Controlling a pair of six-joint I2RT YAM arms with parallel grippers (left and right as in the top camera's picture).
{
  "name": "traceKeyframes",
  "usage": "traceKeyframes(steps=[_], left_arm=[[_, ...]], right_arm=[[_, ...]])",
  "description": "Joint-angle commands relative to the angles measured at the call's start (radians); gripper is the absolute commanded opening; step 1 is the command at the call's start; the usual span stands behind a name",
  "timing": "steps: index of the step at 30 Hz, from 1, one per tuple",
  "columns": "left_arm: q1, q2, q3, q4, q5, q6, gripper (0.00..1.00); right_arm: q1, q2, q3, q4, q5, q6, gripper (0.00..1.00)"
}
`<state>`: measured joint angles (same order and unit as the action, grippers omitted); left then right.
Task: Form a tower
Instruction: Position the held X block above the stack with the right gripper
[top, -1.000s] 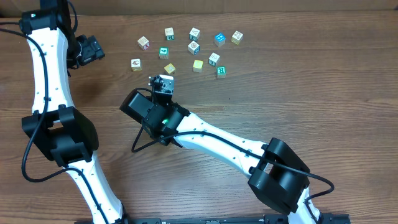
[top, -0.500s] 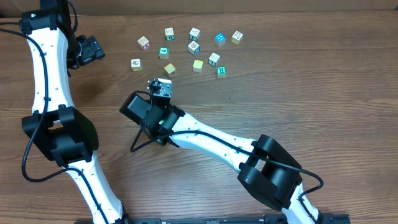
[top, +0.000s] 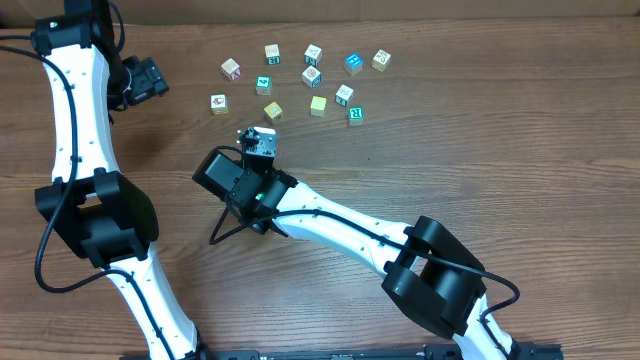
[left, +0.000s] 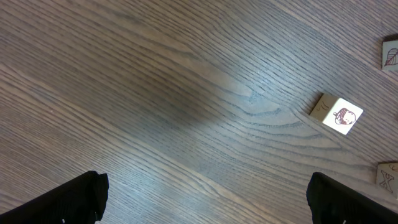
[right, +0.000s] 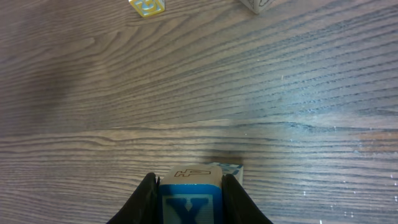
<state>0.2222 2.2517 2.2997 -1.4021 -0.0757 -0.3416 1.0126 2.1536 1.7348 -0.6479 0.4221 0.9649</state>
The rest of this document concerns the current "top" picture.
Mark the cardboard backdrop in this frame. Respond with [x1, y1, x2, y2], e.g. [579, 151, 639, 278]
[0, 0, 640, 30]

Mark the green 4 block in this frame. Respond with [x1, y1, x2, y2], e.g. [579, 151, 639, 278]
[255, 75, 272, 96]

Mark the wooden block yellow side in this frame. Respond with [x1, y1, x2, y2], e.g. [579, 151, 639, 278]
[372, 49, 391, 72]

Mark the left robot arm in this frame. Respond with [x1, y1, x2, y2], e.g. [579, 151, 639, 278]
[31, 0, 209, 359]

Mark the blue H block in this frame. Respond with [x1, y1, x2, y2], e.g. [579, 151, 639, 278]
[344, 53, 363, 76]

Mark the wooden block teal side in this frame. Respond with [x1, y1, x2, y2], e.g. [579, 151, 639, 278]
[304, 44, 322, 67]

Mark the wooden block animal picture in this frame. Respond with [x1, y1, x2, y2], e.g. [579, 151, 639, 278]
[210, 94, 229, 115]

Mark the wooden block green side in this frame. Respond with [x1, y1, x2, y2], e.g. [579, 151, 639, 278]
[335, 84, 354, 107]

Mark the yellow top tilted block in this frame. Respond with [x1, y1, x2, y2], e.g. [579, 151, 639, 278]
[264, 102, 283, 124]

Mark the wooden block green E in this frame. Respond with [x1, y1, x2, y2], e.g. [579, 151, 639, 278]
[264, 44, 281, 65]

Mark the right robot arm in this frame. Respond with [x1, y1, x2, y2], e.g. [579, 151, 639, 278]
[192, 127, 519, 359]

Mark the wooden block blue D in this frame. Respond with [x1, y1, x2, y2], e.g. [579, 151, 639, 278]
[302, 65, 322, 88]

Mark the green R block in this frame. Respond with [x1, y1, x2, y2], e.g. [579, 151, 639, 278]
[348, 106, 364, 127]

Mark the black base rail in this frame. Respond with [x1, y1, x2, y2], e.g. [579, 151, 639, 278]
[119, 343, 565, 360]

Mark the wooden block red side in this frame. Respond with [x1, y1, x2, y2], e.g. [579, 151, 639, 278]
[221, 58, 241, 81]

